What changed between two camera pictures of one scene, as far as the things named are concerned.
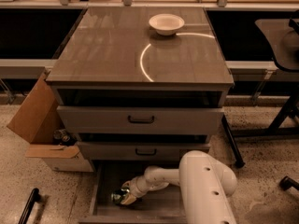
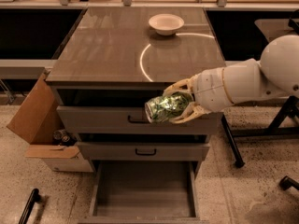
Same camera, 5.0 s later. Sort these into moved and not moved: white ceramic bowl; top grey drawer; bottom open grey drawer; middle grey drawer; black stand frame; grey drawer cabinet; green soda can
Moved: green soda can
Not moved: black stand frame; middle grey drawer; white ceramic bowl; grey drawer cabinet; top grey drawer; bottom open grey drawer
